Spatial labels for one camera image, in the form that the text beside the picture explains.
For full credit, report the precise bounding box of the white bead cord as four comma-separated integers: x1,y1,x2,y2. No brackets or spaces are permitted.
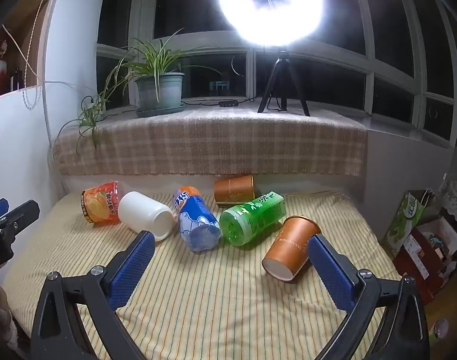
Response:
22,0,54,110

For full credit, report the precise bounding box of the white plastic cup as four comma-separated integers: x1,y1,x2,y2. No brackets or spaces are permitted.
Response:
118,191,175,242

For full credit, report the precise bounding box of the yellow striped cloth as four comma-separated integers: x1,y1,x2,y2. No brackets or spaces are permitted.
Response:
1,189,401,360

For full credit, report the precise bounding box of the blue plastic bottle cup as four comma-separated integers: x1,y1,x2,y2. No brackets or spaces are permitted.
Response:
173,185,222,253

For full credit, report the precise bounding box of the green spider plant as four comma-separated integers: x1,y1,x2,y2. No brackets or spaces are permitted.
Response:
44,28,221,154

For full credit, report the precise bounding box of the beige plaid blanket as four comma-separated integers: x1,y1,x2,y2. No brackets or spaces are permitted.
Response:
52,107,368,177

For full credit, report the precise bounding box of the red cardboard box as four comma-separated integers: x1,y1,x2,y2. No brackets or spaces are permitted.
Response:
393,217,457,304

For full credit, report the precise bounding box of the orange plastic bottle cup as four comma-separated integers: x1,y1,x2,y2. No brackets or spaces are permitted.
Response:
81,181,125,226

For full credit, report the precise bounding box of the black tripod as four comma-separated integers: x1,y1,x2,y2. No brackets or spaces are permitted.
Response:
257,45,311,117

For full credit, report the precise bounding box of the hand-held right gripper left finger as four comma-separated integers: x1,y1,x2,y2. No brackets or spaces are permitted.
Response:
31,230,156,360

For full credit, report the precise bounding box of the bright ring light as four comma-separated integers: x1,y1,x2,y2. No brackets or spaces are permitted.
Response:
217,0,324,47

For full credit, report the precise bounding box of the green plastic bottle cup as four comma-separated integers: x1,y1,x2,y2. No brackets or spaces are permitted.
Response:
219,192,287,247

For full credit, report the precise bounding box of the grey pot saucer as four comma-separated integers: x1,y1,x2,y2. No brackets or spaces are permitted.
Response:
136,101,185,118

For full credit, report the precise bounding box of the green paper bag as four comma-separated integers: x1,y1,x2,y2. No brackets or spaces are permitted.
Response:
386,189,437,256

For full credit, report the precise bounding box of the grey plant pot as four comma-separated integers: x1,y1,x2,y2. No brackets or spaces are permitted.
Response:
134,72,186,111

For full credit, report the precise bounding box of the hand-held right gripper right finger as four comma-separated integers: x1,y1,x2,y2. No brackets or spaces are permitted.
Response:
307,233,431,360

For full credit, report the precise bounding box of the brown paper cup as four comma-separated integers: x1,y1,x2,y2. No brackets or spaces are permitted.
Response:
262,215,322,283
213,174,256,208

